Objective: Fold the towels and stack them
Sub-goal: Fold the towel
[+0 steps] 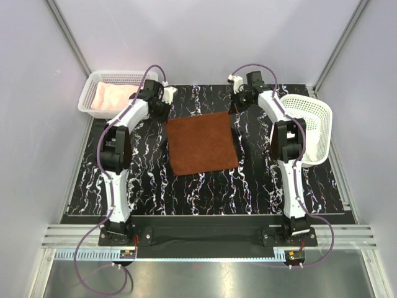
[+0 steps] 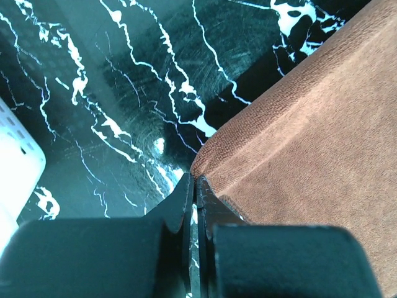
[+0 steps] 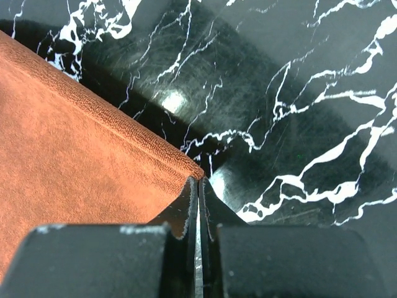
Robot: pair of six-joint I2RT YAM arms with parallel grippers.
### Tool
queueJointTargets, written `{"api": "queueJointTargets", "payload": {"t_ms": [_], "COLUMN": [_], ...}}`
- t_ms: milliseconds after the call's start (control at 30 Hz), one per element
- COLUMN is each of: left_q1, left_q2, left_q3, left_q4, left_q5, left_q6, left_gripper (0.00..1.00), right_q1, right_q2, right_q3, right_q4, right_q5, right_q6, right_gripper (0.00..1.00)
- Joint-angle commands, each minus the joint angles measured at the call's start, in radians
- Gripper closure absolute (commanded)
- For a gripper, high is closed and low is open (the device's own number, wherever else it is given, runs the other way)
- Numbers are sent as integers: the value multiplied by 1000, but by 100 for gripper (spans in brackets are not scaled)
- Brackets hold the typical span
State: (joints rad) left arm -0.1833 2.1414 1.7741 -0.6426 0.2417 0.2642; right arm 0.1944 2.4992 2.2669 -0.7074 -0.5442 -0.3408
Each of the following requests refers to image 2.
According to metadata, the white rectangular mesh basket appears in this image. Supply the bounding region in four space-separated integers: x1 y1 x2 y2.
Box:
0 101 46 251

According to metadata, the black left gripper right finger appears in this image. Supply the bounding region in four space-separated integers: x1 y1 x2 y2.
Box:
195 177 381 297

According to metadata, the brown towel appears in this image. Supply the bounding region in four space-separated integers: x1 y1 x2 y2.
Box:
190 1 396 297

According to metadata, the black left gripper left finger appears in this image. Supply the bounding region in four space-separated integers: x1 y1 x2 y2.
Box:
1 174 194 297

